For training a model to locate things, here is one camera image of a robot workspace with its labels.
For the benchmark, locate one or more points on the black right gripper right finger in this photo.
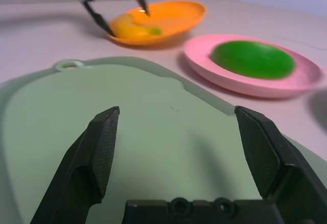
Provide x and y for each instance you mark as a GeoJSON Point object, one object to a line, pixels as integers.
{"type": "Point", "coordinates": [276, 162]}

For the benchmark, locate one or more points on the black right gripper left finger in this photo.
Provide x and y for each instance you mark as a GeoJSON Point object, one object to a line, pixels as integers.
{"type": "Point", "coordinates": [81, 162]}

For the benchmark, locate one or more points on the yellow toy banana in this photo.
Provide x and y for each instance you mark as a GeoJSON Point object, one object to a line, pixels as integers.
{"type": "Point", "coordinates": [127, 30]}

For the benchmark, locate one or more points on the toy watermelon slice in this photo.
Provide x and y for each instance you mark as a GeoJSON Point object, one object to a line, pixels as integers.
{"type": "Point", "coordinates": [253, 59]}

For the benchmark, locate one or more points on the yellow plastic plate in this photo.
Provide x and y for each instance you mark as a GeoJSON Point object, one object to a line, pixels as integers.
{"type": "Point", "coordinates": [178, 17]}

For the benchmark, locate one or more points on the green cutting board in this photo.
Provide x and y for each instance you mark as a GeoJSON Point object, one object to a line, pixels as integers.
{"type": "Point", "coordinates": [166, 137]}

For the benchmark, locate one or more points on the pink plastic plate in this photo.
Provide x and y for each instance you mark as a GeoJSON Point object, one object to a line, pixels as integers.
{"type": "Point", "coordinates": [204, 63]}

